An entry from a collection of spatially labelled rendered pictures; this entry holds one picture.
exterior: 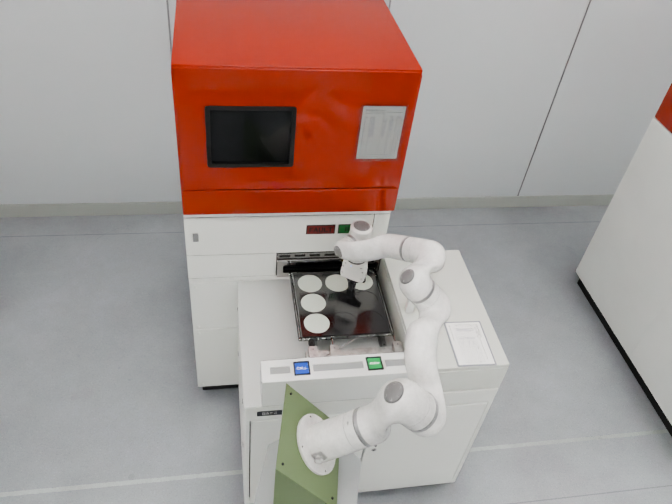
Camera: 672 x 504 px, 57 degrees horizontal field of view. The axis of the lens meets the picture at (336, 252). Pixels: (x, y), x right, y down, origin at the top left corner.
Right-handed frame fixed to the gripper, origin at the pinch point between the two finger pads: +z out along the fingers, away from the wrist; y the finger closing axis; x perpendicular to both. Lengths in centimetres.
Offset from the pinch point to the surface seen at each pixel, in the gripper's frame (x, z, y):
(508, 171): 218, 60, 40
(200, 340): -21, 48, -61
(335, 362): -42.4, -3.9, 10.5
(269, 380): -60, -4, -6
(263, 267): -6.3, 2.4, -37.4
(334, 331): -24.6, 2.0, 3.0
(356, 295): -2.7, 2.1, 3.4
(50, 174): 55, 59, -218
